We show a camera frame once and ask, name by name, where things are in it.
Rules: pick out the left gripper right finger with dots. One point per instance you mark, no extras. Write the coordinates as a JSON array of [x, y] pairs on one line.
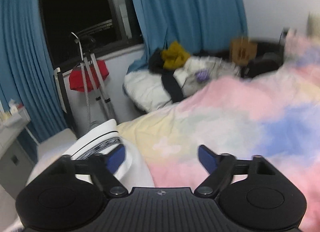
[[221, 169]]

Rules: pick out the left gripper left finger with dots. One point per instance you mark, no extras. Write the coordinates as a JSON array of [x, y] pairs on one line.
[[101, 169]]

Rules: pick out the white sweatshirt with black stripe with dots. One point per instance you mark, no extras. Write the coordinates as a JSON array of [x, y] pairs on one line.
[[133, 171]]

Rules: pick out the white desk with drawers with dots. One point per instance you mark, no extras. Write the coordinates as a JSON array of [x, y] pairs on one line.
[[16, 165]]

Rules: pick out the white pillow pile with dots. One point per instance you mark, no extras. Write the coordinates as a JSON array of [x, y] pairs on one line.
[[147, 92]]

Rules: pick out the blue curtain left of window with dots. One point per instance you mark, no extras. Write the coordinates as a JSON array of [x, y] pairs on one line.
[[26, 69]]

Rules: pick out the blue curtain of window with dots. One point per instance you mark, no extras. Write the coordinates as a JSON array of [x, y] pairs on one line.
[[196, 24], [26, 69]]

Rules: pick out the brown cardboard box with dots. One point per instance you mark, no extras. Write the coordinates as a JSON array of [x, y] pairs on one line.
[[242, 50]]

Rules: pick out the mustard yellow garment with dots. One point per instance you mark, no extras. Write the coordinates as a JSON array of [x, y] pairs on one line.
[[174, 57]]

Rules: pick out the black bag by bed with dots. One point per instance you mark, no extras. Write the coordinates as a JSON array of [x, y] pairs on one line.
[[270, 57]]

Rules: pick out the dark window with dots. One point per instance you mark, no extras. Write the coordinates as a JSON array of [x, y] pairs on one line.
[[111, 23]]

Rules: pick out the blue curtain right of window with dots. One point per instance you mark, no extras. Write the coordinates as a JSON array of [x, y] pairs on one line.
[[196, 24]]

